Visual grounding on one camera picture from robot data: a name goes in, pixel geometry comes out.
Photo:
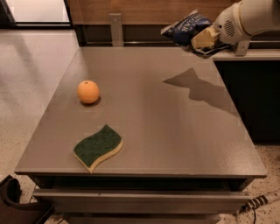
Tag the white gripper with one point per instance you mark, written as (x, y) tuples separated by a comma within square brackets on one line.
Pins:
[(227, 25)]

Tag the blue chip bag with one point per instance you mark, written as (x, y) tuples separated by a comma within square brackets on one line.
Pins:
[(181, 33)]

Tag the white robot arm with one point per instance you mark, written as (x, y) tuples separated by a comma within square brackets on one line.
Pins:
[(258, 16)]

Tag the green yellow sponge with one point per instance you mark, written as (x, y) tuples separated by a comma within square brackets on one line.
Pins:
[(93, 150)]

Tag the orange fruit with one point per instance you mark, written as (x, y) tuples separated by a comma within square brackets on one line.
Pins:
[(88, 91)]

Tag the dark brown chair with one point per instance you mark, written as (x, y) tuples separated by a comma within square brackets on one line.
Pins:
[(12, 211)]

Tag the right metal bracket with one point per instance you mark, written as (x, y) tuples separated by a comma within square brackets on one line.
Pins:
[(240, 48)]

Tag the metal bracket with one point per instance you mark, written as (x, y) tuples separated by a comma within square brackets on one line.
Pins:
[(240, 48), (116, 28)]

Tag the left metal bracket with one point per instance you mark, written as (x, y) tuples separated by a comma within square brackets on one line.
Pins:
[(116, 28)]

